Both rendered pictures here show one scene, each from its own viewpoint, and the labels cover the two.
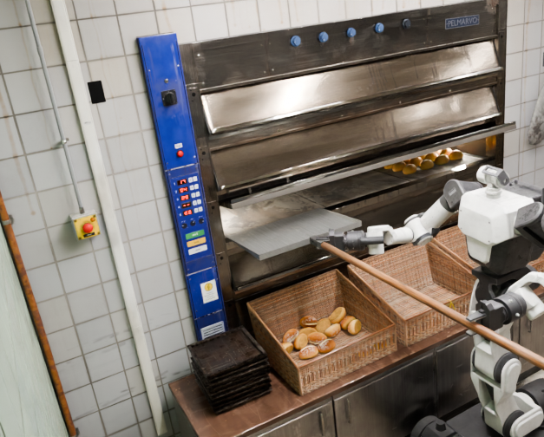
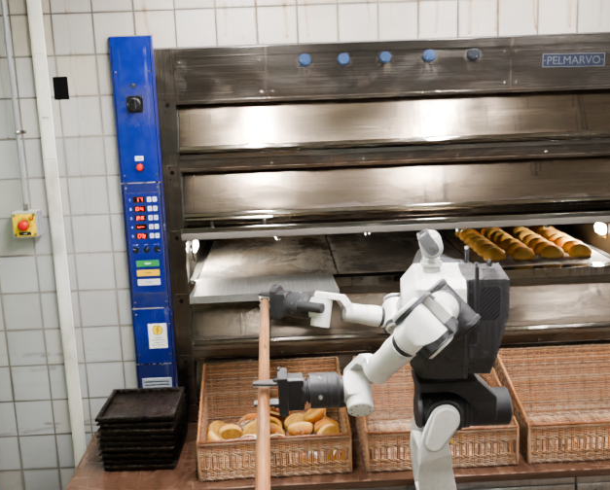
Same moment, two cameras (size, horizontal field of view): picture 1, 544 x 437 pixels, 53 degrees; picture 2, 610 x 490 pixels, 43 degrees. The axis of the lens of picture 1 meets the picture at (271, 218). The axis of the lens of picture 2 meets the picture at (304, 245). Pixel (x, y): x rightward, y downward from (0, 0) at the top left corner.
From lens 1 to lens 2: 1.44 m
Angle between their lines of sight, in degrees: 24
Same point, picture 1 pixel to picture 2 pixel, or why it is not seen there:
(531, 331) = not seen: outside the picture
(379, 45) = (429, 78)
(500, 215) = (411, 291)
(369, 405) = not seen: outside the picture
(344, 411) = not seen: outside the picture
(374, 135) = (411, 192)
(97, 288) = (34, 297)
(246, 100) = (233, 121)
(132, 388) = (56, 424)
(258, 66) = (253, 84)
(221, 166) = (193, 192)
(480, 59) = (603, 115)
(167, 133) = (127, 143)
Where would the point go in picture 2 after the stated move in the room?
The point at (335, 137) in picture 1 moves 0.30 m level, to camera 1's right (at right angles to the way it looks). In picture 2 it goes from (352, 185) to (426, 186)
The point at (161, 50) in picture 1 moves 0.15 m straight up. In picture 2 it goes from (131, 52) to (128, 11)
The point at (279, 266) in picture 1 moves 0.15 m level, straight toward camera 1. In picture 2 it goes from (255, 332) to (237, 342)
